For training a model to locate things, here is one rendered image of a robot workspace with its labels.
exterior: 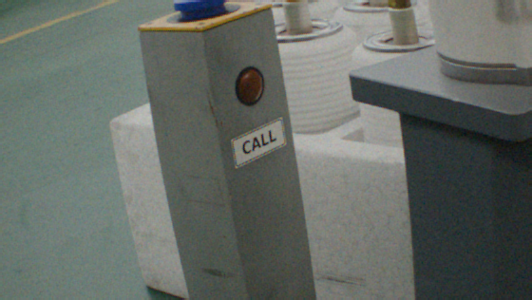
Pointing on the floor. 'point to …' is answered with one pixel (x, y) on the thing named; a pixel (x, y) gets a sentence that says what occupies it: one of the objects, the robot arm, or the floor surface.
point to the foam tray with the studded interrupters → (142, 145)
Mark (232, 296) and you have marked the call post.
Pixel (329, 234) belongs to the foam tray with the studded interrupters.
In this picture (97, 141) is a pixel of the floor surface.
